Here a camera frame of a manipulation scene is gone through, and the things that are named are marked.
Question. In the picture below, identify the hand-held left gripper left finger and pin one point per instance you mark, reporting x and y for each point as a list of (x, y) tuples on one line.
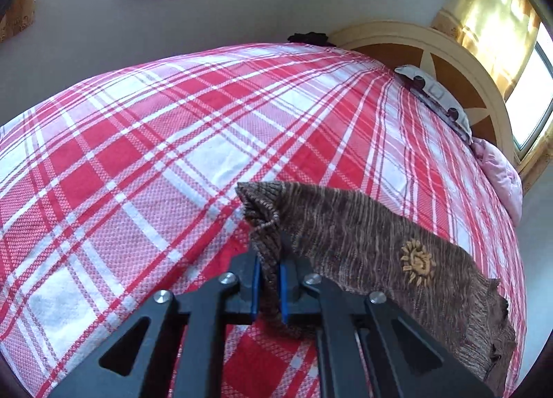
[(255, 290)]

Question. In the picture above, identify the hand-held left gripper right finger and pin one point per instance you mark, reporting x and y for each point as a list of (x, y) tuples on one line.
[(283, 294)]

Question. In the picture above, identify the brown knitted sweater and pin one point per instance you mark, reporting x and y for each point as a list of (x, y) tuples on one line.
[(367, 234)]

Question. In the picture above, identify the red plaid bedsheet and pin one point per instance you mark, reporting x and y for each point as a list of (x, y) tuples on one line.
[(151, 165)]

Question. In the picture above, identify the pink pillow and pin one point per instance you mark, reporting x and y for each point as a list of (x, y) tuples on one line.
[(501, 173)]

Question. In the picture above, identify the white patterned pillow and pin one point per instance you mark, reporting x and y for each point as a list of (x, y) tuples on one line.
[(432, 89)]

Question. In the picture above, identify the dark cloth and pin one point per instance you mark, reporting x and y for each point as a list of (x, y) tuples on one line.
[(309, 37)]

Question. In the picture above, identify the cream wooden headboard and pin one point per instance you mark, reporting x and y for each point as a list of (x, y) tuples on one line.
[(458, 61)]

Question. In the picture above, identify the window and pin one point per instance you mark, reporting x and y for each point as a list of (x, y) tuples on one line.
[(533, 91)]

